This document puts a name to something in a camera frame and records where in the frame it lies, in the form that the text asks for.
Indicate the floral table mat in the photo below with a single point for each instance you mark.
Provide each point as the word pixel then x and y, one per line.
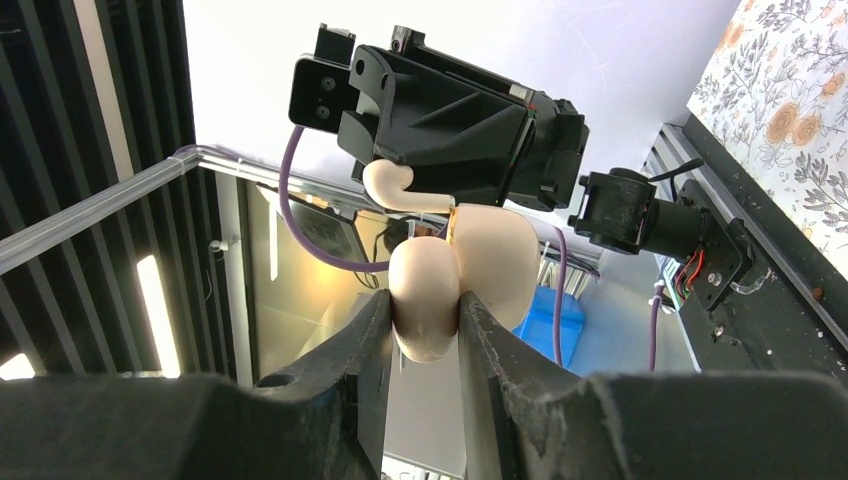
pixel 774 94

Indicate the dark monitor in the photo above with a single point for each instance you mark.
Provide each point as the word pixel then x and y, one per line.
pixel 327 230

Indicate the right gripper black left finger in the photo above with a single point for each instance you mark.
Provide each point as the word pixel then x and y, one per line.
pixel 322 416

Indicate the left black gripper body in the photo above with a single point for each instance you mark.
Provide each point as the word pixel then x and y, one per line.
pixel 463 130

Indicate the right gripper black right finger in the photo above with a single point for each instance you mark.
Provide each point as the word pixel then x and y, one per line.
pixel 525 417

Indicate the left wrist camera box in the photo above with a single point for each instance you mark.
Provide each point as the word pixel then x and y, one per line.
pixel 320 87

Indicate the pink earbud charging case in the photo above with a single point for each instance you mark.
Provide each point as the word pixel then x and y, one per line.
pixel 489 251

